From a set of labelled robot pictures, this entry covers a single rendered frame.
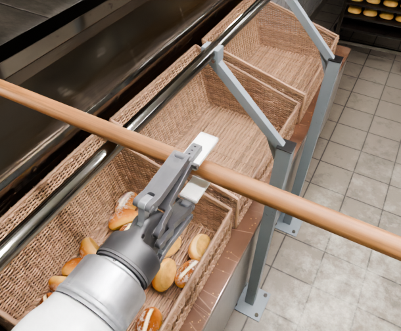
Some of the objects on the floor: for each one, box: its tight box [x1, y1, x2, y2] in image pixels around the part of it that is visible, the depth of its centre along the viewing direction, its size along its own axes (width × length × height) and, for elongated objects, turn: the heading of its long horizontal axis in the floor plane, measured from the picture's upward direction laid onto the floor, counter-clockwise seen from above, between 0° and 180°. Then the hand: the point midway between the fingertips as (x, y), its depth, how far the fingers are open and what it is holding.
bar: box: [0, 0, 344, 322], centre depth 119 cm, size 31×127×118 cm, turn 151°
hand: (200, 165), depth 56 cm, fingers open, 7 cm apart
